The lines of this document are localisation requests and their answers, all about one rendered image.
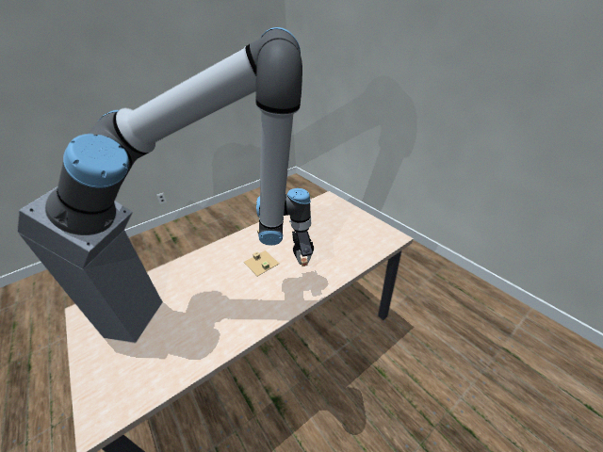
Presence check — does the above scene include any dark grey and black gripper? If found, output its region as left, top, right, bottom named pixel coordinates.
left=292, top=228, right=314, bottom=265

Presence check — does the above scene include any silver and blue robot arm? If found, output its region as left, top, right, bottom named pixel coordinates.
left=45, top=27, right=311, bottom=246

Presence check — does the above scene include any tan square mat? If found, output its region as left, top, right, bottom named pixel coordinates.
left=244, top=250, right=279, bottom=276

